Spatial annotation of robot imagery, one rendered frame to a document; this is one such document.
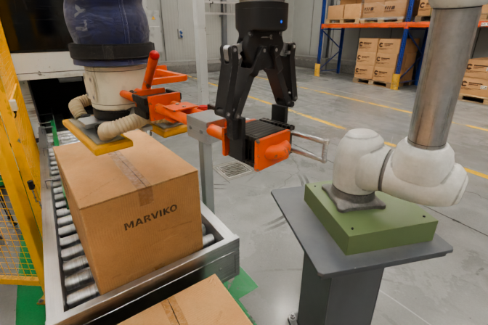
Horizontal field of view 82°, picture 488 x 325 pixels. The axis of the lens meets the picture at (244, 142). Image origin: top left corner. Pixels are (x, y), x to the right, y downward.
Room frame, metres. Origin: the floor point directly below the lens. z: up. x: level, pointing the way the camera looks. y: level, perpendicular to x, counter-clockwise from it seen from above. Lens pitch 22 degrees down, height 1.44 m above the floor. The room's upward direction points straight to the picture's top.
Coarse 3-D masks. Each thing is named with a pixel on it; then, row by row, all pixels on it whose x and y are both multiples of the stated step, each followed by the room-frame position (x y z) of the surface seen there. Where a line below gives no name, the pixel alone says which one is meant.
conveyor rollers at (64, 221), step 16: (48, 144) 2.20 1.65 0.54; (64, 144) 2.19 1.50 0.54; (64, 208) 1.27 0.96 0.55; (64, 224) 1.17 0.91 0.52; (64, 240) 1.03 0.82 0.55; (208, 240) 1.03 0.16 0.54; (64, 256) 0.94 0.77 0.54; (64, 272) 0.86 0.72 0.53; (80, 272) 0.84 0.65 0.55; (96, 288) 0.77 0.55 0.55; (80, 304) 0.73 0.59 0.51
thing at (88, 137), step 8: (64, 120) 0.89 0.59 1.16; (72, 120) 0.87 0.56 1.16; (72, 128) 0.81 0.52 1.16; (80, 128) 0.80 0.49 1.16; (96, 128) 0.74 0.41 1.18; (80, 136) 0.75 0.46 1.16; (88, 136) 0.73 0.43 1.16; (96, 136) 0.73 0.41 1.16; (120, 136) 0.73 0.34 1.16; (88, 144) 0.69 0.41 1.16; (96, 144) 0.68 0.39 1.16; (104, 144) 0.68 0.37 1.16; (112, 144) 0.68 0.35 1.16; (120, 144) 0.69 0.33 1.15; (128, 144) 0.71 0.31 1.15; (96, 152) 0.65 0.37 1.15; (104, 152) 0.66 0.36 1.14
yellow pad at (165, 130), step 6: (156, 126) 0.83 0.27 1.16; (162, 126) 0.82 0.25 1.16; (168, 126) 0.82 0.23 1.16; (174, 126) 0.83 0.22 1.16; (180, 126) 0.83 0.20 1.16; (186, 126) 0.84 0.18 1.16; (156, 132) 0.81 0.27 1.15; (162, 132) 0.79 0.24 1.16; (168, 132) 0.79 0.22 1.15; (174, 132) 0.80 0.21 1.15; (180, 132) 0.82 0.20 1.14
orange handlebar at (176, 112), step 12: (156, 72) 1.23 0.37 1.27; (168, 72) 1.15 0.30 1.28; (156, 84) 0.99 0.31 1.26; (156, 108) 0.63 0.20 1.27; (168, 108) 0.59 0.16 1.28; (180, 108) 0.59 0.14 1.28; (192, 108) 0.60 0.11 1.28; (168, 120) 0.59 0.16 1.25; (180, 120) 0.55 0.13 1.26; (216, 132) 0.46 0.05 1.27; (288, 144) 0.40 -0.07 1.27; (276, 156) 0.38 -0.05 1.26
